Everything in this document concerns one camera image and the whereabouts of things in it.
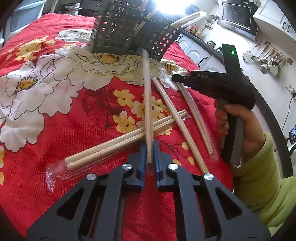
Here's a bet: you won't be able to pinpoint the wooden chopstick pair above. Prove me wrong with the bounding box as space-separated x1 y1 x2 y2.
152 78 209 174
142 49 154 165
45 109 192 193

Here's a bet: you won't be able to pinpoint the green sleeve forearm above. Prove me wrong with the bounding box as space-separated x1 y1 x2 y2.
233 132 295 235

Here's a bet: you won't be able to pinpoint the person's right hand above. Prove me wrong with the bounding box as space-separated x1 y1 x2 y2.
214 100 265 163

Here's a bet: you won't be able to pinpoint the hanging ladles and strainers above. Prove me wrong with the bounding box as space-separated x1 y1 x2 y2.
242 41 294 78

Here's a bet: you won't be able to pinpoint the wooden chopstick pair on cloth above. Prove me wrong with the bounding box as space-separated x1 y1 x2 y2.
152 78 209 174

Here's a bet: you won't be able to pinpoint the black range hood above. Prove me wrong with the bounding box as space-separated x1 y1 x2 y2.
218 0 258 41

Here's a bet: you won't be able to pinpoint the white upper cabinet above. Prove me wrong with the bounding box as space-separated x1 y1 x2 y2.
253 1 295 43

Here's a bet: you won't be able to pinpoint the red floral tablecloth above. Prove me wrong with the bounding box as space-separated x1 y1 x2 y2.
0 12 234 241

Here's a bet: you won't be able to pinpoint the black plastic utensil basket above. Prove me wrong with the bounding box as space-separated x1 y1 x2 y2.
89 1 182 61

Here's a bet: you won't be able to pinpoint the right pastel drawer tower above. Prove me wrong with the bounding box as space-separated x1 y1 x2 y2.
4 1 47 35

